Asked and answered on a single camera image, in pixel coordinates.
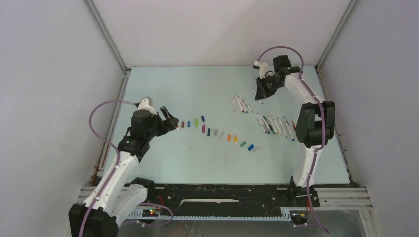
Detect blue marker white body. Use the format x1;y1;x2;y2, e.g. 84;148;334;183
258;113;271;134

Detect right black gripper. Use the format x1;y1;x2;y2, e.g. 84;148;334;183
256;74;283;101

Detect grey slotted cable duct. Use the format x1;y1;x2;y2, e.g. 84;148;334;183
126;209;291;221

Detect dark green thin pen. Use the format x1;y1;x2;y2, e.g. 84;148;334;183
262;115;276;135

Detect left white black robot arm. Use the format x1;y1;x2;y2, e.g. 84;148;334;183
69;104;179;237

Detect controller board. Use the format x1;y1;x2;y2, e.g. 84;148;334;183
290;213;309;227
142;209;160;218

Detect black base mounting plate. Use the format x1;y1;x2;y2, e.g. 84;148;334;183
145;184;320;217

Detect left controller board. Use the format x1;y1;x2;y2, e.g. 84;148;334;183
142;209;160;218

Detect light green marker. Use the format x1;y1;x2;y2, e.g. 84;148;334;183
239;94;253;112

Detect aluminium frame rail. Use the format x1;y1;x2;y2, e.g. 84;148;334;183
315;0;359;72
84;0;131;178

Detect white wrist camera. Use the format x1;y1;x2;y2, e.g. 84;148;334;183
135;96;157;115
253;61;270;79

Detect green capped marker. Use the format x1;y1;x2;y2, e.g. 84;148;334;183
278;118;287;138

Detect yellow capped marker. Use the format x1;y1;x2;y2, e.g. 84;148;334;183
273;119;283;135

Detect right aluminium frame rail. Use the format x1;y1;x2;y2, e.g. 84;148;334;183
315;0;359;72

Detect right controller board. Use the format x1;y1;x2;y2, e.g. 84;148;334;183
290;213;309;227

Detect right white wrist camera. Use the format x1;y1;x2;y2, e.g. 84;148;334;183
253;61;270;79

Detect orange capped marker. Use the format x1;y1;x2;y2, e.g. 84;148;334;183
268;116;278;135

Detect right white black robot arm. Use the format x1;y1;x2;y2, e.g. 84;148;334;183
253;55;335;206

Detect brown capped marker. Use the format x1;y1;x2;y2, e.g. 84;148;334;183
236;96;245;113

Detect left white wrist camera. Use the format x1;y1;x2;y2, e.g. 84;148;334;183
135;96;157;115

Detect left aluminium frame rail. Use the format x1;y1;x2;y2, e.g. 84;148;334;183
84;0;131;178

